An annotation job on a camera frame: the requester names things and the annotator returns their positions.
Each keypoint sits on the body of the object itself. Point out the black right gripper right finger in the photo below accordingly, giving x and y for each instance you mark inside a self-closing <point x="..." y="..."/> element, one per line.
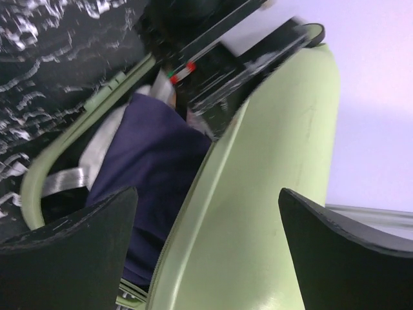
<point x="341" y="263"/>

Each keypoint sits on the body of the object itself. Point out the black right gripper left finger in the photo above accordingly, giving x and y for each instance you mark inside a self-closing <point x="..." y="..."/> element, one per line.
<point x="75" y="262"/>

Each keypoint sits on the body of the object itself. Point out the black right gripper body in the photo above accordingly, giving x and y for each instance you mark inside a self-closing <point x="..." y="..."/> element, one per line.
<point x="211" y="64"/>

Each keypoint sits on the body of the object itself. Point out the green hard-shell suitcase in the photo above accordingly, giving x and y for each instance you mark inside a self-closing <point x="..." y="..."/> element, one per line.
<point x="227" y="248"/>

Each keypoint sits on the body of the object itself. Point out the white grey folded cloth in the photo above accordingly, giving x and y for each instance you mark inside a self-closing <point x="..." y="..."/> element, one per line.
<point x="91" y="160"/>

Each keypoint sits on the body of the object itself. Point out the navy blue folded garment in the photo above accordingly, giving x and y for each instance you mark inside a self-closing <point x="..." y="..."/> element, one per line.
<point x="155" y="151"/>

